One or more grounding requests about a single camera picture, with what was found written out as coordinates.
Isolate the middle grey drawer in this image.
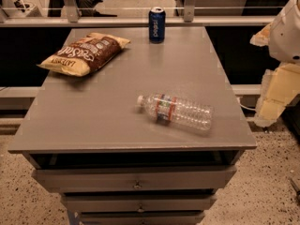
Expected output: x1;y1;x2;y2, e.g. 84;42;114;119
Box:
62;194;217;213

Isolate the clear plastic water bottle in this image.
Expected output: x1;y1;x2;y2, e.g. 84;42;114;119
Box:
137;94;214;131

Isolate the blue Pepsi can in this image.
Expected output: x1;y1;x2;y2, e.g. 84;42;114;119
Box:
148;7;166;43

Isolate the top grey drawer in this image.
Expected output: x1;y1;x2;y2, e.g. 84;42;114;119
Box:
32;165;236;193

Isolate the bottom grey drawer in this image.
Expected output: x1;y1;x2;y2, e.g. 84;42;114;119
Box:
80;211;204;225

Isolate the grey drawer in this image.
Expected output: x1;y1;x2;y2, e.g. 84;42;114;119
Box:
80;211;204;225
62;194;217;213
32;165;236;193

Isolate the brown yellow chip bag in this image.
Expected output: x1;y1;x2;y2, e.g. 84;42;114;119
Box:
38;33;130;77

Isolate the grey drawer cabinet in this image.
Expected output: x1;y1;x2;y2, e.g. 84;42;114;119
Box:
7;26;258;225

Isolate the white cable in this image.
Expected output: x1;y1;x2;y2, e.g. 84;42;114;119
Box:
237;97;257;113

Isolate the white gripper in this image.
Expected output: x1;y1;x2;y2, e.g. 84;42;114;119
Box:
250;0;300;128

